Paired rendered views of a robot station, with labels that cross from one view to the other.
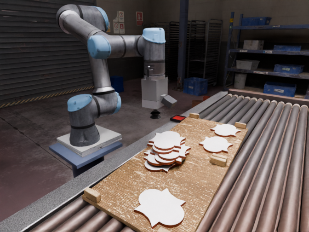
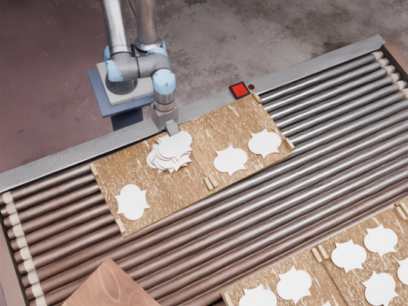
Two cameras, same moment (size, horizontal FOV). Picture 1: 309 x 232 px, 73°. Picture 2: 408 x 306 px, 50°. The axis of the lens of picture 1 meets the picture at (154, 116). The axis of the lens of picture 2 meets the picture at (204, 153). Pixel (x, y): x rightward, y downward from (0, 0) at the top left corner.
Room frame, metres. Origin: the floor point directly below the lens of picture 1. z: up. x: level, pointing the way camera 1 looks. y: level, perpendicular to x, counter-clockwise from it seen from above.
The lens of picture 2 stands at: (0.00, -0.45, 2.62)
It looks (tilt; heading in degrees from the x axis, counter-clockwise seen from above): 63 degrees down; 20
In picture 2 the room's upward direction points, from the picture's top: 10 degrees clockwise
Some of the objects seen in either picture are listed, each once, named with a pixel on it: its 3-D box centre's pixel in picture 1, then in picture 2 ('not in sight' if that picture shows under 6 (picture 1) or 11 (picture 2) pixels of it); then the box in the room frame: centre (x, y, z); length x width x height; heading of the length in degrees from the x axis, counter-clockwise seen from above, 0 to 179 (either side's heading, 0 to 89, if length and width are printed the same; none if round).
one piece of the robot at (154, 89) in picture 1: (159, 90); (167, 117); (0.74, -0.02, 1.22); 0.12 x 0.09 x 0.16; 59
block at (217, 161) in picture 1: (218, 161); (207, 184); (0.69, -0.25, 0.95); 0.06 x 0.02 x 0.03; 57
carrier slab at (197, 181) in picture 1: (162, 181); (151, 179); (0.60, -0.03, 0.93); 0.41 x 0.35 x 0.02; 147
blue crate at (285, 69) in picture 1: (288, 68); not in sight; (4.68, -2.97, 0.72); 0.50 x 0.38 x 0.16; 43
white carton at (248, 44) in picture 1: (253, 44); not in sight; (5.21, -2.34, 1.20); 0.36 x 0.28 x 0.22; 38
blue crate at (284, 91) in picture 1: (279, 89); not in sight; (4.73, -2.89, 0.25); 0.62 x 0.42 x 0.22; 58
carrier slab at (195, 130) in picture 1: (203, 136); (235, 139); (0.95, -0.25, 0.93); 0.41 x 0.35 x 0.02; 148
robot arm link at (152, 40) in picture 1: (153, 45); (164, 86); (0.76, 0.00, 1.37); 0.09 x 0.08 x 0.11; 41
